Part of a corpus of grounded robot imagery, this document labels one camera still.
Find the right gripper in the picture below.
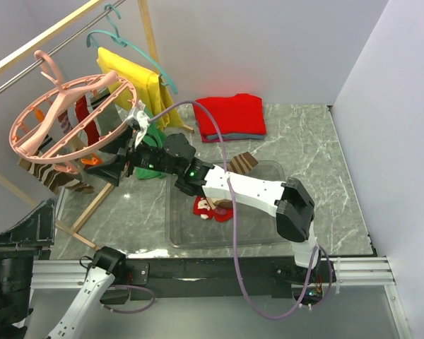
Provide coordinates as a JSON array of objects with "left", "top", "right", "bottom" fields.
[{"left": 87, "top": 126, "right": 181, "bottom": 188}]

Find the teal plastic hanger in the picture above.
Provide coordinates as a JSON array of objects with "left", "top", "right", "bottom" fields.
[{"left": 86, "top": 3, "right": 178, "bottom": 95}]

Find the pink round clip hanger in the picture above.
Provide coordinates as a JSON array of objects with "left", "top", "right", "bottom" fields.
[{"left": 8, "top": 50, "right": 141, "bottom": 174}]

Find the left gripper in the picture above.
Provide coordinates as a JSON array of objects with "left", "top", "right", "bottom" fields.
[{"left": 0, "top": 195, "right": 57, "bottom": 322}]

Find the brown striped sock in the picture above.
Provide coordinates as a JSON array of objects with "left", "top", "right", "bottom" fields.
[{"left": 207, "top": 152, "right": 259, "bottom": 209}]

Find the purple striped beige sock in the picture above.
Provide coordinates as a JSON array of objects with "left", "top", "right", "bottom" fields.
[{"left": 57, "top": 110, "right": 73, "bottom": 135}]

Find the wooden clothes rack frame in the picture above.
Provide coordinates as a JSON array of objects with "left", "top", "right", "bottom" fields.
[{"left": 0, "top": 0, "right": 195, "bottom": 251}]

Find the grey folded shirt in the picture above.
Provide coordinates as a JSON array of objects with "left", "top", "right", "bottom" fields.
[{"left": 196, "top": 122, "right": 267, "bottom": 143}]

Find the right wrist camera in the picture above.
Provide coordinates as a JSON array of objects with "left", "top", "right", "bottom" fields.
[{"left": 124, "top": 107, "right": 151, "bottom": 149}]

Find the clear plastic tray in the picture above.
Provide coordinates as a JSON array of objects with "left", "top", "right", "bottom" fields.
[{"left": 165, "top": 177, "right": 285, "bottom": 249}]

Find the aluminium rail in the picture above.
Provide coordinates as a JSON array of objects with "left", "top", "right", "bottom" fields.
[{"left": 31, "top": 257, "right": 396, "bottom": 290}]

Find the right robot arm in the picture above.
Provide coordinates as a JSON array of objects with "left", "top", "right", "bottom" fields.
[{"left": 87, "top": 133, "right": 321, "bottom": 282}]

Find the yellow cloth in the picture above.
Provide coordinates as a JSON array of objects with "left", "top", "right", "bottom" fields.
[{"left": 97, "top": 47, "right": 184, "bottom": 131}]

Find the metal hanging rod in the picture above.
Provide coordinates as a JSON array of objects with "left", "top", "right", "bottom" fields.
[{"left": 0, "top": 1, "right": 108, "bottom": 109}]

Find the green cloth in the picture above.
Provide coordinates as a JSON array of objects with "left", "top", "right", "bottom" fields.
[{"left": 132, "top": 102, "right": 167, "bottom": 179}]

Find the red folded shirt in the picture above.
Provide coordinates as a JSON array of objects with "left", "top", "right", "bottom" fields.
[{"left": 196, "top": 93, "right": 266, "bottom": 136}]

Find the red christmas sock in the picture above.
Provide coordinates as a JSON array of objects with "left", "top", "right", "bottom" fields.
[{"left": 193, "top": 196, "right": 233, "bottom": 222}]

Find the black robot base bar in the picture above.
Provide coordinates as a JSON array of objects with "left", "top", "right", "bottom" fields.
[{"left": 98, "top": 256, "right": 340, "bottom": 307}]

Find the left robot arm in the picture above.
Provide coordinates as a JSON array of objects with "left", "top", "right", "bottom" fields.
[{"left": 0, "top": 198, "right": 127, "bottom": 338}]

